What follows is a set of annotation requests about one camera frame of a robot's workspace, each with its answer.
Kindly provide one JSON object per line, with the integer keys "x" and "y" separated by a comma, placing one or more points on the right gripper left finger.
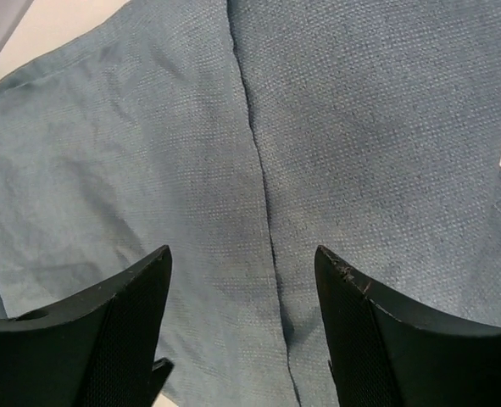
{"x": 94, "y": 348}

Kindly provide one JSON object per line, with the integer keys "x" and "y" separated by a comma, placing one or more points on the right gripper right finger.
{"x": 387, "y": 349}

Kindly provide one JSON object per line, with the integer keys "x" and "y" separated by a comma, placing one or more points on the blue pillow cover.
{"x": 243, "y": 135}

